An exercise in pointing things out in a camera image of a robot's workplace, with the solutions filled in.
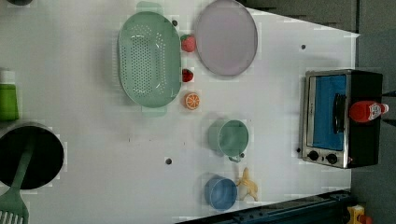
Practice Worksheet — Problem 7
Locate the green mug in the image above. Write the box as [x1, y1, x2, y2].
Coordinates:
[208, 119, 249, 163]

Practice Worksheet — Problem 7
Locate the light red toy strawberry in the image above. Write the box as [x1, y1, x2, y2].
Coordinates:
[180, 35, 196, 52]

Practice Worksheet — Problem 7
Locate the blue cup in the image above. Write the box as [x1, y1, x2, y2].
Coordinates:
[205, 175, 237, 211]

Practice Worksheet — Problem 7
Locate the dark red toy strawberry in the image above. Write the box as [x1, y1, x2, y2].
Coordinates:
[182, 69, 193, 82]

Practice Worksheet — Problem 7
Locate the green slotted spatula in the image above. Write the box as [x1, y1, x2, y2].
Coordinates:
[0, 137, 35, 224]

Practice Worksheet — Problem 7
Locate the green bottle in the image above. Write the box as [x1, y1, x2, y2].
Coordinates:
[0, 69, 19, 121]

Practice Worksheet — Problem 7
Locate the lilac round plate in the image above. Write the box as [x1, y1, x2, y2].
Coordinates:
[195, 0, 258, 76]

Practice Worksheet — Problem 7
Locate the red plush ketchup bottle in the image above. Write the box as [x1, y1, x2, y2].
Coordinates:
[348, 101, 389, 123]

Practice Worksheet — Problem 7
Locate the green perforated colander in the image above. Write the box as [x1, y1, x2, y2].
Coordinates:
[118, 1, 181, 117]

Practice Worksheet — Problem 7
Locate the toy orange slice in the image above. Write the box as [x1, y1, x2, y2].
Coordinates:
[184, 92, 200, 110]

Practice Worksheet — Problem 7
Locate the peeled toy banana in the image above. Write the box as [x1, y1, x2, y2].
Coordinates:
[236, 167, 258, 202]

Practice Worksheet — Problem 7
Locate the black toaster oven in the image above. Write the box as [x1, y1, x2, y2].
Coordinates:
[301, 69, 383, 169]

